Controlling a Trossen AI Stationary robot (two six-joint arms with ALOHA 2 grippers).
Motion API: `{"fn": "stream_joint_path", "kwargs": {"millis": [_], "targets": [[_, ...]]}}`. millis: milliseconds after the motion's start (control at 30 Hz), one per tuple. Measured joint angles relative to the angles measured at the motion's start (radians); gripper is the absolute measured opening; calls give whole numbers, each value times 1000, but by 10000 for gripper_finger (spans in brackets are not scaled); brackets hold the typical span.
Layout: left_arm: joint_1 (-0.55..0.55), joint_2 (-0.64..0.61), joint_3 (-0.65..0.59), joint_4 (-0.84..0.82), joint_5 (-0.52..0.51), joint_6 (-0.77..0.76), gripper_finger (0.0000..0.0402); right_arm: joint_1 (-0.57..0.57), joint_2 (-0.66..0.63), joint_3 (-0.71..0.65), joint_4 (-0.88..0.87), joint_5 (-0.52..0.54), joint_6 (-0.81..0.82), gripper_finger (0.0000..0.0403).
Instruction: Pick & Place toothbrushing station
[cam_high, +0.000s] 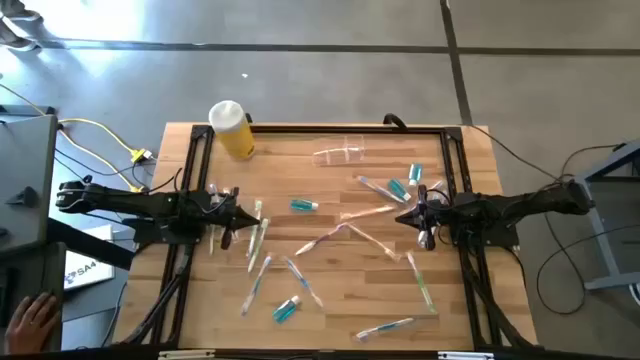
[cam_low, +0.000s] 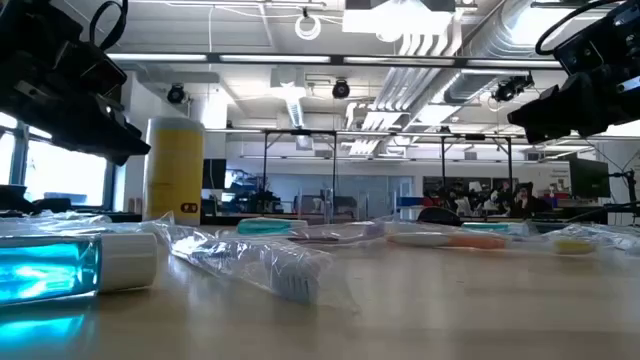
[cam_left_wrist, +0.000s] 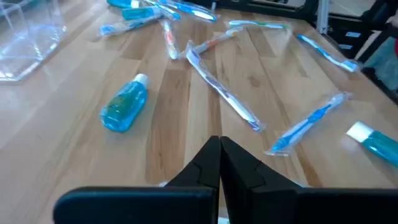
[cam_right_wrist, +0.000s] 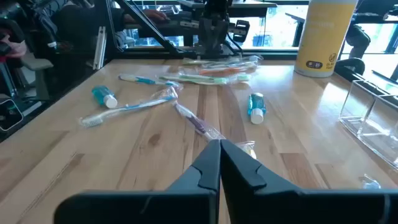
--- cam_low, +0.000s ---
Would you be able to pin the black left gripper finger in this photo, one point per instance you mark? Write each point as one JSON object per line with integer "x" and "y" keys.
{"x": 125, "y": 119}
{"x": 117, "y": 145}

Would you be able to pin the teal mouthwash bottle white cap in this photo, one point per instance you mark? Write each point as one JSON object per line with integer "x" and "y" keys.
{"x": 487, "y": 227}
{"x": 265, "y": 227}
{"x": 50, "y": 270}

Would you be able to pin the blue white toothbrush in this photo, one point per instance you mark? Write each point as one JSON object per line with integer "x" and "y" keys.
{"x": 30, "y": 221}
{"x": 295, "y": 287}
{"x": 627, "y": 240}

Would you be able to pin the teal toothbrush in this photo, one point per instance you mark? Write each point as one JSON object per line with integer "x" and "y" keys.
{"x": 350, "y": 234}

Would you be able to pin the yellow wipes canister white lid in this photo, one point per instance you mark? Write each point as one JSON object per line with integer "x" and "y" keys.
{"x": 172, "y": 170}

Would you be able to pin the black monitor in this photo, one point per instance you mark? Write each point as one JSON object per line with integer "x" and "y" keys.
{"x": 590, "y": 177}
{"x": 214, "y": 175}

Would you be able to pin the person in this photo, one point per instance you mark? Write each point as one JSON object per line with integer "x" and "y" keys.
{"x": 525, "y": 202}

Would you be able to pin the yellow white wrapped toothbrush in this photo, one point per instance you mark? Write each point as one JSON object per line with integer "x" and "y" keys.
{"x": 574, "y": 246}

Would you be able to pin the black chair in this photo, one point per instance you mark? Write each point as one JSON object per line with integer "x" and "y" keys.
{"x": 440, "y": 217}

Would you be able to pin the black ceiling camera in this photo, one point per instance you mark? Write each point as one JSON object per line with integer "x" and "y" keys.
{"x": 341, "y": 89}
{"x": 176, "y": 93}
{"x": 510, "y": 89}

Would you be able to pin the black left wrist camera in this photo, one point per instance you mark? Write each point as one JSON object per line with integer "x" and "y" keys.
{"x": 95, "y": 72}

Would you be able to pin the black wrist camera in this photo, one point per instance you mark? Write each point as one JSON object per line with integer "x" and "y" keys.
{"x": 95, "y": 72}
{"x": 595, "y": 45}

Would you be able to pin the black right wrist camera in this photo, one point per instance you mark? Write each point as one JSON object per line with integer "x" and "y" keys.
{"x": 595, "y": 45}

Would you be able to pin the silver ventilation duct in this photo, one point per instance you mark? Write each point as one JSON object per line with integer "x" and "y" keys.
{"x": 480, "y": 45}

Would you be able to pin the black station frame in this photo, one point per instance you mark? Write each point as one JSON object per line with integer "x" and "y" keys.
{"x": 300, "y": 132}
{"x": 475, "y": 136}

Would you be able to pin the black aluminium table frame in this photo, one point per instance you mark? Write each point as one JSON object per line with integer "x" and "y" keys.
{"x": 225, "y": 219}

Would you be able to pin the black overhead frame bar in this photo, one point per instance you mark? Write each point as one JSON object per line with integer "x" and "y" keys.
{"x": 337, "y": 60}

